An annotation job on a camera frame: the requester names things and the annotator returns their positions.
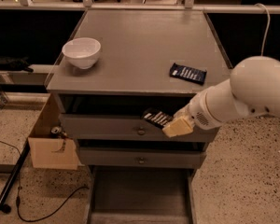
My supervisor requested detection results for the black bar on floor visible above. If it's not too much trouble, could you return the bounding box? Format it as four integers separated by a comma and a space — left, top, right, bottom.
0, 142, 30, 214

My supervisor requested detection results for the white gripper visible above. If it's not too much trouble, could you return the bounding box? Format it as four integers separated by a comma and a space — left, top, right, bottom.
162, 91, 222, 137

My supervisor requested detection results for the grey top drawer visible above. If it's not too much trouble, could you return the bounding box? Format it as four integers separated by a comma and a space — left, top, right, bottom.
59, 114, 218, 142

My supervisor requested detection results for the grey drawer cabinet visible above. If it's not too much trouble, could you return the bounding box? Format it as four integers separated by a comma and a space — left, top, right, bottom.
46, 8, 240, 170

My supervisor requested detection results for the cardboard box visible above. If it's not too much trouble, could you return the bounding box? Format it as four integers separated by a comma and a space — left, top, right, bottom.
28, 95, 80, 170

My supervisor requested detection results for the white ceramic bowl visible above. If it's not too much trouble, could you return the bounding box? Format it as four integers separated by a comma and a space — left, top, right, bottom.
62, 37, 101, 69

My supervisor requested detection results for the black floor cable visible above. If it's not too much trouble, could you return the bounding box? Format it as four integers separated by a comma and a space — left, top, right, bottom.
0, 134, 90, 223

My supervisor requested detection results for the white cable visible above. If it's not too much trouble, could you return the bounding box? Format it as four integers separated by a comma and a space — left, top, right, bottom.
255, 3, 272, 58

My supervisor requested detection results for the metal can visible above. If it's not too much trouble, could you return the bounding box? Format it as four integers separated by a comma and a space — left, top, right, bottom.
50, 126, 63, 135

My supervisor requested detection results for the grey drawer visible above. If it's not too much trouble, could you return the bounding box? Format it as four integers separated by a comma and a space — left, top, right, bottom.
77, 147, 206, 169
85, 166, 198, 224
59, 114, 218, 142

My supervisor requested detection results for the grey bottom drawer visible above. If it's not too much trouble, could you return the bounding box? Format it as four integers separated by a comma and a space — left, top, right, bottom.
85, 166, 198, 224

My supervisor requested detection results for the black object on ledge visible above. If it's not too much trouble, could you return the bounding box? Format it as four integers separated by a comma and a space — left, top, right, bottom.
0, 56, 34, 72

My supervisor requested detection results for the grey middle drawer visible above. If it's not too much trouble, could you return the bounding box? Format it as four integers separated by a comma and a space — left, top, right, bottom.
77, 147, 206, 169

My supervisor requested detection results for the black chocolate rxbar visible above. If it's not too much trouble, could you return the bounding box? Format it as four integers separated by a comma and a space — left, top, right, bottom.
142, 108, 173, 129

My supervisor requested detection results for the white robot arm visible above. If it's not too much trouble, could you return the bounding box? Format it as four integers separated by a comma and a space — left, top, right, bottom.
162, 56, 280, 137

